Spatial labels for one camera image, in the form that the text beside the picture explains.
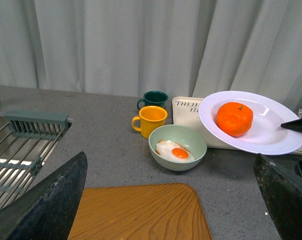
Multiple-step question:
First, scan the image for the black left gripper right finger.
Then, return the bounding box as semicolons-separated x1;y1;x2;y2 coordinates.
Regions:
253;154;302;240

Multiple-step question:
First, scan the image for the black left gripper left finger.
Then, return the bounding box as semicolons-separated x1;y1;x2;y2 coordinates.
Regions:
0;152;88;240

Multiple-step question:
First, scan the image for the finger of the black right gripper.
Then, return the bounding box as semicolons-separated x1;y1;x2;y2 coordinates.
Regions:
280;118;302;133

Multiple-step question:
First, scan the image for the white plate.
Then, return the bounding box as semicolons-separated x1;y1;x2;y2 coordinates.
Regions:
198;90;302;156

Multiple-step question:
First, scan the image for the orange fruit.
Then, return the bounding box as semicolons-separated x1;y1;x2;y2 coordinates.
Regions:
215;102;253;137

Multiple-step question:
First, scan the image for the metal sink drying rack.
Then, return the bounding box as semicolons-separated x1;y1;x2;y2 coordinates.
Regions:
0;116;63;210

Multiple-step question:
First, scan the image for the grey green rack basket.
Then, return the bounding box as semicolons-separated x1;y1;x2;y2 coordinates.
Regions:
4;110;70;141

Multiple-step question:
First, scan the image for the wooden cutting board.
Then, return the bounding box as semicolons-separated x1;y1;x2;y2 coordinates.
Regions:
68;183;212;240

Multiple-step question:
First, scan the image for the cream bear tray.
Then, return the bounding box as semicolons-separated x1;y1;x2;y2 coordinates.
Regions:
172;96;302;155

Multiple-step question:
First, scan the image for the light green bowl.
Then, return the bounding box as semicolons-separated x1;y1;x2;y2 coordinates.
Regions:
149;124;207;172

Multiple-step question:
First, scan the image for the fried egg toy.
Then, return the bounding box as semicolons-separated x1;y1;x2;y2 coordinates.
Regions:
155;140;195;162

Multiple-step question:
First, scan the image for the grey curtain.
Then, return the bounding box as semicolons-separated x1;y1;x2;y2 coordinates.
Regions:
0;0;302;110

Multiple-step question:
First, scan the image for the yellow mug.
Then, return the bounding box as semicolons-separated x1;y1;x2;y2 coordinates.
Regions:
132;105;168;139

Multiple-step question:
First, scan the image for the dark green mug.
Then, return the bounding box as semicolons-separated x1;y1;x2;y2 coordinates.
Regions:
137;90;169;110

